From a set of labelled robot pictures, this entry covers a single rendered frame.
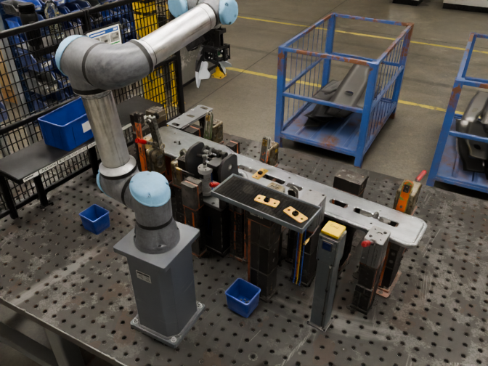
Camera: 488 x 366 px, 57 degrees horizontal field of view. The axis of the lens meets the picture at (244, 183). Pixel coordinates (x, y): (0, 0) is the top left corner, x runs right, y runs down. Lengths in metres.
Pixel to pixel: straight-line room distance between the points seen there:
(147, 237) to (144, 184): 0.18
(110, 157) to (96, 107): 0.17
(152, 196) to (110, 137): 0.21
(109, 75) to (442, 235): 1.68
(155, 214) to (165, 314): 0.40
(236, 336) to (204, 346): 0.12
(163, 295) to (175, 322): 0.15
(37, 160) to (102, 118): 0.93
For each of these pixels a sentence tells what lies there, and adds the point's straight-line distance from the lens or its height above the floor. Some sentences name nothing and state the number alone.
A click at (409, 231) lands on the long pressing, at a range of 1.80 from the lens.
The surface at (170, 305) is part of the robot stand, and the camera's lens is 1.61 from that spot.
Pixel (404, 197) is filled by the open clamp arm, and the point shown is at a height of 1.04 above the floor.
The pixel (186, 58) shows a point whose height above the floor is 0.43.
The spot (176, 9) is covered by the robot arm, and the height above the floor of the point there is 1.75.
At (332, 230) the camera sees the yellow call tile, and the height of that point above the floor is 1.16.
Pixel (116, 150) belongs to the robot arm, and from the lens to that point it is 1.41.
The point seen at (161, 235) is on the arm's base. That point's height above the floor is 1.16.
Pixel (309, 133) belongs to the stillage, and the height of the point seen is 0.16.
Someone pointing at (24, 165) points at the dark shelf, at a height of 1.03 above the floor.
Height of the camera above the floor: 2.11
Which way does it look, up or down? 35 degrees down
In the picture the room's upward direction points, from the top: straight up
